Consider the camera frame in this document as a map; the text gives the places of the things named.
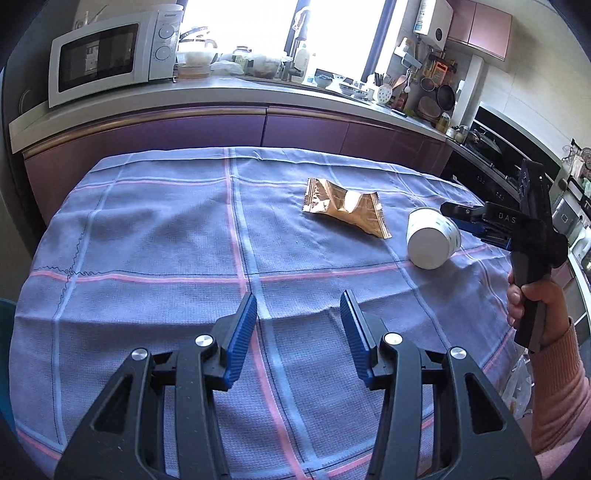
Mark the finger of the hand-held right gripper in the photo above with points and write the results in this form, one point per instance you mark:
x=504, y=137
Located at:
x=485, y=235
x=461, y=211

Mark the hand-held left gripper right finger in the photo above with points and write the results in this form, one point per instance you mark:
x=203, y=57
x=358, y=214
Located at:
x=358, y=337

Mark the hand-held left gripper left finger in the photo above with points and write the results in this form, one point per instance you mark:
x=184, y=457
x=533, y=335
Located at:
x=240, y=341

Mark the white paper cup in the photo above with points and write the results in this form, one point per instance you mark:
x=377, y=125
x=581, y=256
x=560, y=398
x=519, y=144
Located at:
x=427, y=247

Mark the large gold snack wrapper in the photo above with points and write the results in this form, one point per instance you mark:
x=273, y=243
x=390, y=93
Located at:
x=341, y=207

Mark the teal plastic trash bin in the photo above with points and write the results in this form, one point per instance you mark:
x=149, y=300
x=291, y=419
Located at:
x=4, y=360

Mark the person's right forearm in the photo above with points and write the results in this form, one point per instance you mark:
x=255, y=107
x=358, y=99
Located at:
x=558, y=392

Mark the person's right hand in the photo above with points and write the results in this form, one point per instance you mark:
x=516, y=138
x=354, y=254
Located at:
x=549, y=314

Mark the black built-in oven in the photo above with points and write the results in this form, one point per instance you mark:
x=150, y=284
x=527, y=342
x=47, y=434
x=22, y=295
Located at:
x=485, y=182

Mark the black wok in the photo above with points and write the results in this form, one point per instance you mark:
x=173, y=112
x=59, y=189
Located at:
x=482, y=143

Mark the stack of plates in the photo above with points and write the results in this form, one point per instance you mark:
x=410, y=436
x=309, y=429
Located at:
x=428, y=110

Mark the black hanging frying pan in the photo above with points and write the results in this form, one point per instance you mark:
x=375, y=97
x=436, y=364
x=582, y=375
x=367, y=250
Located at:
x=446, y=98

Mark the blue checked tablecloth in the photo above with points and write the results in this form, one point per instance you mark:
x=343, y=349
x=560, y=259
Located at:
x=161, y=230

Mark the white dotted utensil holder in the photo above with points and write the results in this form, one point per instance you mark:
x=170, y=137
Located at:
x=384, y=94

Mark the clear plastic bag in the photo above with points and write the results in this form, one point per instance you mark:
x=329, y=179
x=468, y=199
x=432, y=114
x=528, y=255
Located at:
x=515, y=387

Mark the purple kitchen base cabinet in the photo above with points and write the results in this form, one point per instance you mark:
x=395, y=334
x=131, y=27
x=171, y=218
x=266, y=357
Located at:
x=184, y=134

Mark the white plastic bottle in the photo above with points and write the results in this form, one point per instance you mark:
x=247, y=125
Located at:
x=301, y=62

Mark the kitchen window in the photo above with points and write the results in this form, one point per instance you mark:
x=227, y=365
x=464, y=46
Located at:
x=332, y=32

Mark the metal kitchen faucet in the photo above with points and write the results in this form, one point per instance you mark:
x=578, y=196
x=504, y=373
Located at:
x=295, y=37

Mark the glass pot with lid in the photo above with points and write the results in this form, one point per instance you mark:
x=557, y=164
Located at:
x=196, y=53

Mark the white microwave oven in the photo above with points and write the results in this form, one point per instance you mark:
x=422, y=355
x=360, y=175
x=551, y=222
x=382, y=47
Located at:
x=161, y=41

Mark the pink wall cabinet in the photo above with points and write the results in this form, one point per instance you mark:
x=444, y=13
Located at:
x=485, y=27

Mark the white wall water heater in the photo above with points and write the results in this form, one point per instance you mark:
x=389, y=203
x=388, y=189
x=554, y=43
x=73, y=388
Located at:
x=434, y=23

